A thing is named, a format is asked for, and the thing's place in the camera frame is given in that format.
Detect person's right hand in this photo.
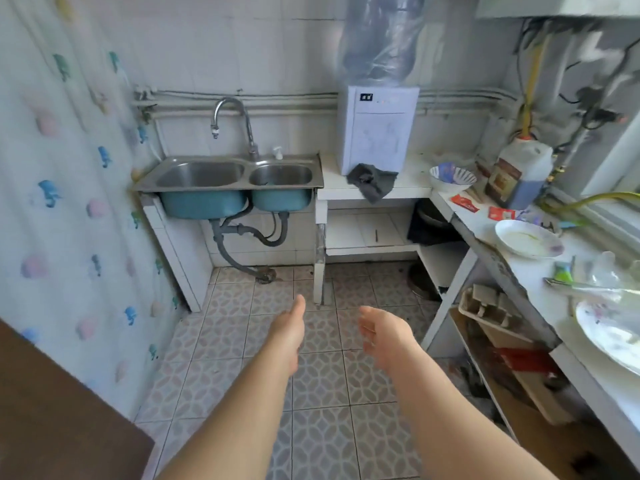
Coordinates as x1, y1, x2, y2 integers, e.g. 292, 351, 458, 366
357, 304, 430, 377

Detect person's left hand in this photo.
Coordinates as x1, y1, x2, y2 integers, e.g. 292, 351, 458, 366
265, 293, 307, 367

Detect blue striped bowl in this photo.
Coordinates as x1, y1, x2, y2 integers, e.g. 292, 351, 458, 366
429, 163, 479, 194

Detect floral rose plate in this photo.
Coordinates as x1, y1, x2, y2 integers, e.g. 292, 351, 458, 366
575, 299, 640, 378

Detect person's right forearm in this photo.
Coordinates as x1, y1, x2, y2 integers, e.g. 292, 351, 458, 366
385, 344, 556, 480

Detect person's left forearm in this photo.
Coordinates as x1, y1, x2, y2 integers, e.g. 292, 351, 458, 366
157, 354, 301, 480

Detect white tiled shelf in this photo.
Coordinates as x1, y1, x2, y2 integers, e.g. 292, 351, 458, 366
325, 202, 421, 258

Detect grey cardboard egg tray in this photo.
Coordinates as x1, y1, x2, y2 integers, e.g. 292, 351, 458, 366
458, 283, 521, 331

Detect black pot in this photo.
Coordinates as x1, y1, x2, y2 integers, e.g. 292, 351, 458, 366
407, 199, 463, 248

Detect grey drain pipes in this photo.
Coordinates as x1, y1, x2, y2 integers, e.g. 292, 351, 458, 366
209, 210, 291, 285

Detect red package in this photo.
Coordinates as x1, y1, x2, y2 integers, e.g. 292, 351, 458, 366
492, 347, 561, 378

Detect white tiled sink support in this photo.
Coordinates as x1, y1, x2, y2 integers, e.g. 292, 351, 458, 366
139, 193, 213, 314

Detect brown cardboard box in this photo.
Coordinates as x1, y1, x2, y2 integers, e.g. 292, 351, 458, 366
449, 307, 591, 425

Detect dark grey cloth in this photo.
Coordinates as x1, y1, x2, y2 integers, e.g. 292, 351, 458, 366
346, 163, 399, 205

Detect stainless double sink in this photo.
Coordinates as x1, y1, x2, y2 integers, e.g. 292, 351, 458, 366
132, 154, 325, 221

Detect chrome faucet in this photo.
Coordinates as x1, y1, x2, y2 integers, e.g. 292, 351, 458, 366
209, 97, 261, 161

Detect white water dispenser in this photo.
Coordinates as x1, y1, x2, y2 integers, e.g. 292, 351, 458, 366
335, 84, 421, 177

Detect plastic jug orange cap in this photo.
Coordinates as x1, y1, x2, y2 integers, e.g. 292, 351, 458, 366
485, 134, 555, 211

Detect brown wooden door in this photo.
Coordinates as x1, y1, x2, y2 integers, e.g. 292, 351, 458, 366
0, 319, 156, 480

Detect blue water bottle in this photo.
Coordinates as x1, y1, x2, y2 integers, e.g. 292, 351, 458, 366
339, 0, 426, 88

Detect black solenoid valve red button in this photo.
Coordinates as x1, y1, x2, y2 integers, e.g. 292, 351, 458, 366
582, 107, 629, 131

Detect white water heater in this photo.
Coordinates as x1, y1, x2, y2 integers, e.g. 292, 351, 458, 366
475, 0, 640, 21

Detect group of white wall pipes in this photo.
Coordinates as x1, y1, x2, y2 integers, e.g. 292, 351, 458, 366
132, 86, 519, 118

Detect white window frame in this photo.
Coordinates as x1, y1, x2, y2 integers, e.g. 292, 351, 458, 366
579, 109, 640, 231

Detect yellow hose metal ends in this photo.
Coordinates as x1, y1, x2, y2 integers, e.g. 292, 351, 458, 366
519, 37, 549, 138

